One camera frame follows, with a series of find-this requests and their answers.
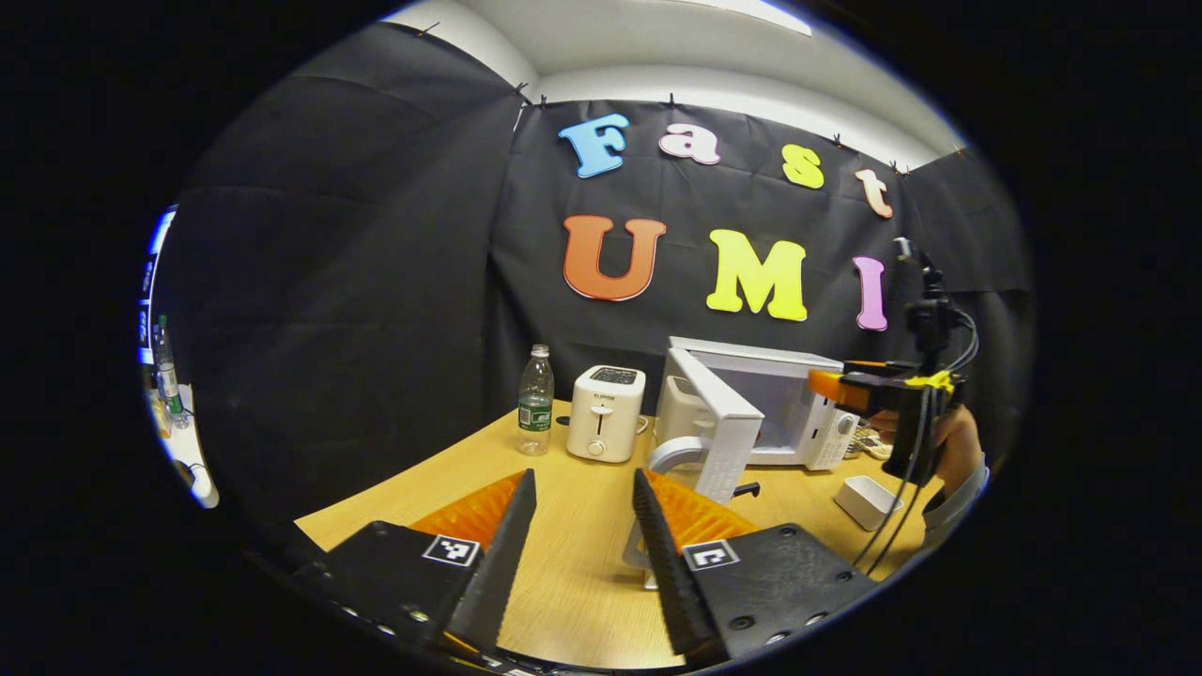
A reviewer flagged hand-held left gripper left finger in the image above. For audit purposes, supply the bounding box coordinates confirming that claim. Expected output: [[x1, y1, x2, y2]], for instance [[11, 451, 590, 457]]
[[291, 469, 538, 658]]

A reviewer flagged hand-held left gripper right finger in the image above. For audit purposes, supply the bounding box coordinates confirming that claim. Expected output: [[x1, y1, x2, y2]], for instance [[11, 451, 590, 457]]
[[631, 468, 879, 663]]

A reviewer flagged white microwave oven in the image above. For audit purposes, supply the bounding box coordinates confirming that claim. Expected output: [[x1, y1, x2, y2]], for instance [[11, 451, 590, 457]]
[[624, 336, 860, 591]]

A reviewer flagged small white rectangular tray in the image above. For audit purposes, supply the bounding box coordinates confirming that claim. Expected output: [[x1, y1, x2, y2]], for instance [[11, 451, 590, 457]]
[[834, 475, 904, 532]]

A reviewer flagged clear plastic water bottle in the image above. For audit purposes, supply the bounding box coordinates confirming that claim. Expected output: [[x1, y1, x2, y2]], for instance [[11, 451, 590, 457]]
[[517, 344, 556, 457]]

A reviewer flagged white toaster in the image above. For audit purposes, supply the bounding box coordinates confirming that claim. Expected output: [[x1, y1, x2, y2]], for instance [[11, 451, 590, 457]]
[[566, 365, 649, 464]]

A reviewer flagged black backdrop cloth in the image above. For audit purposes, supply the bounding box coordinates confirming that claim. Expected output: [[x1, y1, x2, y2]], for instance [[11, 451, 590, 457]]
[[150, 23, 1034, 527]]

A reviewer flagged white background table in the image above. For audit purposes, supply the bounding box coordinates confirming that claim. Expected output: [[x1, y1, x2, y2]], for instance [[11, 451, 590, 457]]
[[146, 385, 222, 510]]

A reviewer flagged green glass bottle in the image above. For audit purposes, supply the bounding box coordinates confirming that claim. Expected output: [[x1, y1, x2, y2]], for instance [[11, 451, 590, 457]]
[[153, 315, 189, 431]]

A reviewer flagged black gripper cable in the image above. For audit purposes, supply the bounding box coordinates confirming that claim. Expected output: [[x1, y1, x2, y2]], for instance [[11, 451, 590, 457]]
[[850, 308, 979, 576]]

